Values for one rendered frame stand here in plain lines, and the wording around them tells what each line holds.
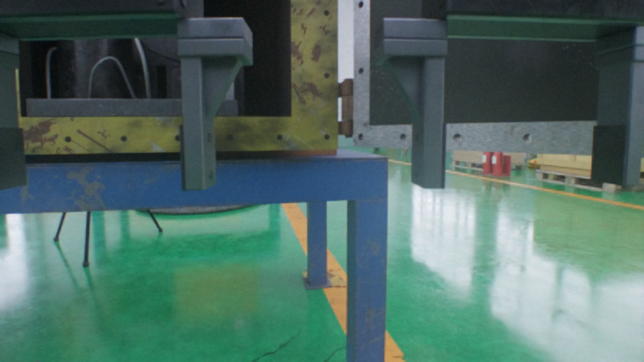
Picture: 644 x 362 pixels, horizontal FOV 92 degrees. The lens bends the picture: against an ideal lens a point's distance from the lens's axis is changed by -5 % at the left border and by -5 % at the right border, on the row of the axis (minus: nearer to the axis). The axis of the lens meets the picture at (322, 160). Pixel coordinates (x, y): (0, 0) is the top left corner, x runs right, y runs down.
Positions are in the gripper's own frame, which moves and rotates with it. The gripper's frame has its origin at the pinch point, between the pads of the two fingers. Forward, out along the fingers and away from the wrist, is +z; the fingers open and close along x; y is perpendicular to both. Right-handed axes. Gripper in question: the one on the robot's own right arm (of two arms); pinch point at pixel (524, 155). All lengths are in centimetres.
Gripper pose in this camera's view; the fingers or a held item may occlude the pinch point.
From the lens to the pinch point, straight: 25.5
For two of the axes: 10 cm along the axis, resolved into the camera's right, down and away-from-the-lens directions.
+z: 0.0, 10.0, 0.8
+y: 0.3, 0.8, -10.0
